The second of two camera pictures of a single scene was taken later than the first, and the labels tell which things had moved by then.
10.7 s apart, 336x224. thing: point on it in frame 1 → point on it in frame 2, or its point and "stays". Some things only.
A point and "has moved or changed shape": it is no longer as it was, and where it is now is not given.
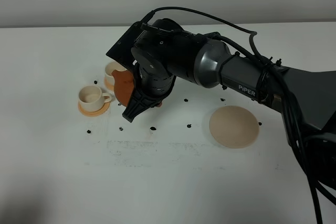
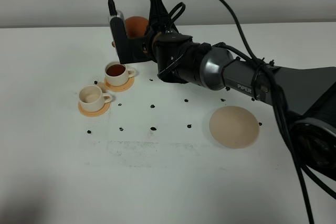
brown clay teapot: x=123 y=83 has moved or changed shape
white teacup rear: x=108 y=78 stays
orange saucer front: x=104 y=108 stays
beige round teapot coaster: x=233 y=127 stays
